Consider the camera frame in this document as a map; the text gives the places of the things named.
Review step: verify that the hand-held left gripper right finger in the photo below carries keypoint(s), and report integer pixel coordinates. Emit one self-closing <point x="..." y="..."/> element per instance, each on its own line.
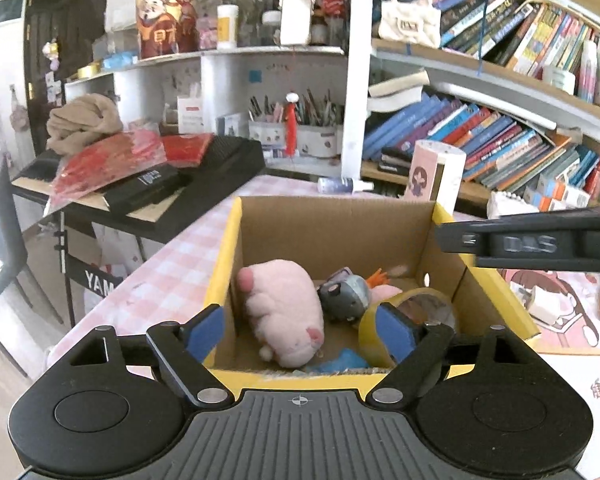
<point x="395" y="334"/>

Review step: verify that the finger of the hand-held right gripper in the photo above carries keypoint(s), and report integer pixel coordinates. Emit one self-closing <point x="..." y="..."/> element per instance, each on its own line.
<point x="530" y="244"/>

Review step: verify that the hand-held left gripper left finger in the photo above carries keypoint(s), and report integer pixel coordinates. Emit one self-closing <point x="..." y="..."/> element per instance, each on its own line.
<point x="205" y="331"/>

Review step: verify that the yellow tape roll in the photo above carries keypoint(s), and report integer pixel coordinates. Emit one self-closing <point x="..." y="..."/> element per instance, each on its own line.
<point x="367" y="332"/>

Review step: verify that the pink round plush toy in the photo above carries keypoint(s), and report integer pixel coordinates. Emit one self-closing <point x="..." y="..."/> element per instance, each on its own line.
<point x="387" y="292"/>

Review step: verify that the blue fabric item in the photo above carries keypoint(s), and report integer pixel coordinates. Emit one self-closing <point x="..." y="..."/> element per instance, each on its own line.
<point x="342" y="360"/>

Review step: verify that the orange claw hair clip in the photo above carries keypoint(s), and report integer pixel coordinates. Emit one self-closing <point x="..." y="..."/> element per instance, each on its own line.
<point x="376" y="276"/>

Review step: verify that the grey plush mouse toy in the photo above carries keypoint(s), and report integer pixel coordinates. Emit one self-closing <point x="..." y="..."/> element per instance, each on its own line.
<point x="347" y="292"/>

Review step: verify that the pink plush pig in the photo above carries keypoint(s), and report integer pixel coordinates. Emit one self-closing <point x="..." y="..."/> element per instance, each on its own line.
<point x="280" y="305"/>

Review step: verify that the yellow-edged cardboard box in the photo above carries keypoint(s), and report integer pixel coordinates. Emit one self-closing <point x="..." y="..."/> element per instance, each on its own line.
<point x="330" y="230"/>

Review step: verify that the cartoon girl print mat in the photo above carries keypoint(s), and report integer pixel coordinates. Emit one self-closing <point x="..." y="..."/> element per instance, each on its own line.
<point x="575" y="305"/>

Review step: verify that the white quilted pouch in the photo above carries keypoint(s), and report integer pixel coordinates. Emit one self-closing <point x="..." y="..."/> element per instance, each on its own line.
<point x="510" y="205"/>

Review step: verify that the row of colourful books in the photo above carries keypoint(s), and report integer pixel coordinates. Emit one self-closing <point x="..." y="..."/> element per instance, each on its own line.
<point x="500" y="150"/>

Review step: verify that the white sheet red text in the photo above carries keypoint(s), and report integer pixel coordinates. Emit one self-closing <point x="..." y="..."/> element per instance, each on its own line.
<point x="595" y="410"/>

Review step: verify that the black keyboard stand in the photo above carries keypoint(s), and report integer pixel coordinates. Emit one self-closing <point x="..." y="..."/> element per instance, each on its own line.
<point x="100" y="277"/>

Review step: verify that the pink cartoon carton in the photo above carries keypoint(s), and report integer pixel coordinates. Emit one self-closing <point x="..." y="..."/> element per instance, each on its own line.
<point x="430" y="170"/>

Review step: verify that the black Yamaha keyboard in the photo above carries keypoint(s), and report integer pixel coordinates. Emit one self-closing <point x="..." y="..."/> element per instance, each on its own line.
<point x="220" y="180"/>

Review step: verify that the black flat case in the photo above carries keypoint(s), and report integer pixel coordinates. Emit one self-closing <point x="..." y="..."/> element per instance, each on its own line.
<point x="147" y="185"/>

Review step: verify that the small spray bottle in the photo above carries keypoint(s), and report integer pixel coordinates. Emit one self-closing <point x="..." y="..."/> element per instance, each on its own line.
<point x="342" y="185"/>

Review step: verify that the brown cardboard sheet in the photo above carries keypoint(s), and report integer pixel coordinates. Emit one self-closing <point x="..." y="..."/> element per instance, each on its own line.
<point x="80" y="202"/>

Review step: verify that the red paper packet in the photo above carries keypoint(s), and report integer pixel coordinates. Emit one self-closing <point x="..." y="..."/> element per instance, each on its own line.
<point x="187" y="149"/>

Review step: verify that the beige old book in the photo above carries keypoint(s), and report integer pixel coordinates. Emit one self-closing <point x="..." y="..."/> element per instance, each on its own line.
<point x="397" y="85"/>
<point x="395" y="102"/>

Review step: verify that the bagged red paper packets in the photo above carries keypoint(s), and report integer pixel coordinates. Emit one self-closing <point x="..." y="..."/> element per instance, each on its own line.
<point x="105" y="162"/>

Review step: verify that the white pen holder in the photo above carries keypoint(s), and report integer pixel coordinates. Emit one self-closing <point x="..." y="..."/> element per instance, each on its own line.
<point x="266" y="135"/>
<point x="317" y="141"/>

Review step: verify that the small blue white box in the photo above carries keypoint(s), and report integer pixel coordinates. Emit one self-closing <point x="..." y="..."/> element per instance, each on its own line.
<point x="231" y="124"/>

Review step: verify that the row of thin books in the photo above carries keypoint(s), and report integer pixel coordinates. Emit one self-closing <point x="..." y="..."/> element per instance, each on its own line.
<point x="525" y="35"/>

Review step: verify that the white box red label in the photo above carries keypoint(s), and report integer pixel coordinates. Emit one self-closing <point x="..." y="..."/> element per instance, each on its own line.
<point x="190" y="115"/>

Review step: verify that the red tassel ornament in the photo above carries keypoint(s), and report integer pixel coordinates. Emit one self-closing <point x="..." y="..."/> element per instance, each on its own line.
<point x="291" y="125"/>

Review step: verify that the dark chair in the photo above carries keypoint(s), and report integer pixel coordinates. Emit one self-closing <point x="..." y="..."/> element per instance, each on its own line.
<point x="2" y="220"/>

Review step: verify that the bunch of pens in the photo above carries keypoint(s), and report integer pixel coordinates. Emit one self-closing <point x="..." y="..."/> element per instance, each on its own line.
<point x="320" y="110"/>

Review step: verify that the white bookshelf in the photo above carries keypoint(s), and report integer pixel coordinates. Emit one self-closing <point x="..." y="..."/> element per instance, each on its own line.
<point x="352" y="85"/>

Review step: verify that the beige folded cloth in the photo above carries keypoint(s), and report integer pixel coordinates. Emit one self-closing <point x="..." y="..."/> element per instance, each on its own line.
<point x="82" y="122"/>

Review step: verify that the cream quilted handbag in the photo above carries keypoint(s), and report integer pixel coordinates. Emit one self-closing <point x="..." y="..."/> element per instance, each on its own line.
<point x="410" y="20"/>

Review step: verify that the light blue packet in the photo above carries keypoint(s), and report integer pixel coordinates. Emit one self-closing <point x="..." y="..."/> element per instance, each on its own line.
<point x="120" y="61"/>

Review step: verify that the gold tape roll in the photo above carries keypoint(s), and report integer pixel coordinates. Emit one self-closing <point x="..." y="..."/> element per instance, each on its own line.
<point x="89" y="70"/>

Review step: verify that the dark brown bottle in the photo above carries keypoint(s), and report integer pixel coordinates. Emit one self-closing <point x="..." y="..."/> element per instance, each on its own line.
<point x="321" y="27"/>

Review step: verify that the white bottle yellow label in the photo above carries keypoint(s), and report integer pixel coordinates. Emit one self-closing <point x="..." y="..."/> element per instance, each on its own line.
<point x="227" y="27"/>

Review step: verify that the clear glass jar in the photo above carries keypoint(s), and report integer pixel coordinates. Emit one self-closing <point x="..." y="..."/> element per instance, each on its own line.
<point x="271" y="29"/>

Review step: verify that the fortune god figure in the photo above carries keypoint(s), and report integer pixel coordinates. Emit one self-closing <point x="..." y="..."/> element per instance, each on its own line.
<point x="167" y="20"/>

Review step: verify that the white paper roll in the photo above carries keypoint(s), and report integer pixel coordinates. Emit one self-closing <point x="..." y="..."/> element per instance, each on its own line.
<point x="296" y="10"/>

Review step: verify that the dark wooden door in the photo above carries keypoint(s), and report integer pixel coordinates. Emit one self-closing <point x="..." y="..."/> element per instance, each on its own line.
<point x="60" y="25"/>

